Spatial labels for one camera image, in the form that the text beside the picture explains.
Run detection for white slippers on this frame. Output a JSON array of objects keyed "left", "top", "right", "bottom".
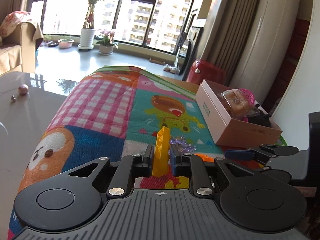
[{"left": 163, "top": 64, "right": 180, "bottom": 74}]

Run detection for purple egg-shaped stone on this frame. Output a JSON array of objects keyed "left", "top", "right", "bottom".
[{"left": 18, "top": 84, "right": 29, "bottom": 96}]

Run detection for purple gift bow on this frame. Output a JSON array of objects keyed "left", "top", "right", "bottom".
[{"left": 170, "top": 136, "right": 196, "bottom": 153}]

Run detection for pink plastic basket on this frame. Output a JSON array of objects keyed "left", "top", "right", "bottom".
[{"left": 239, "top": 88, "right": 255, "bottom": 105}]

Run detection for white air conditioner unit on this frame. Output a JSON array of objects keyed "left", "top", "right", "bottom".
[{"left": 229, "top": 0, "right": 299, "bottom": 103}]

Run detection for packaged bread in plastic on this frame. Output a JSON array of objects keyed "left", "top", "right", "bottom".
[{"left": 220, "top": 88, "right": 259, "bottom": 120}]

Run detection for cardboard box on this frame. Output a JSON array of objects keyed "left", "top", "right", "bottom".
[{"left": 196, "top": 80, "right": 282, "bottom": 148}]

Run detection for floral pillow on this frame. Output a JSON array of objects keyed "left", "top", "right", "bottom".
[{"left": 1, "top": 11, "right": 32, "bottom": 38}]

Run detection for tall white plant pot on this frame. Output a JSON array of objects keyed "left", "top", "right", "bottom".
[{"left": 78, "top": 28, "right": 95, "bottom": 50}]

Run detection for beige curtain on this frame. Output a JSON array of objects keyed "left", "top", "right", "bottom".
[{"left": 196, "top": 0, "right": 259, "bottom": 85}]

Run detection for small dark bead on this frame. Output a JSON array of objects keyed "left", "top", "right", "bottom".
[{"left": 10, "top": 95, "right": 16, "bottom": 103}]

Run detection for flowering plant in pot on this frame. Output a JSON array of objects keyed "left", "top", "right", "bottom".
[{"left": 97, "top": 29, "right": 118, "bottom": 56}]

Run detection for yellow toy building brick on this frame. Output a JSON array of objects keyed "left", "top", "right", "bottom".
[{"left": 152, "top": 126, "right": 170, "bottom": 178}]

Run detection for colourful children's play mat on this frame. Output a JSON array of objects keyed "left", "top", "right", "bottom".
[{"left": 9, "top": 66, "right": 297, "bottom": 239}]

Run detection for wooden table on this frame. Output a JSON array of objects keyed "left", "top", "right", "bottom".
[{"left": 160, "top": 76, "right": 199, "bottom": 94}]

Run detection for beige sofa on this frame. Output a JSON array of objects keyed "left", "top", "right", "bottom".
[{"left": 1, "top": 15, "right": 43, "bottom": 74}]

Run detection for white oval planter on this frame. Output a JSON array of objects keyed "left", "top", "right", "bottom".
[{"left": 57, "top": 38, "right": 74, "bottom": 49}]

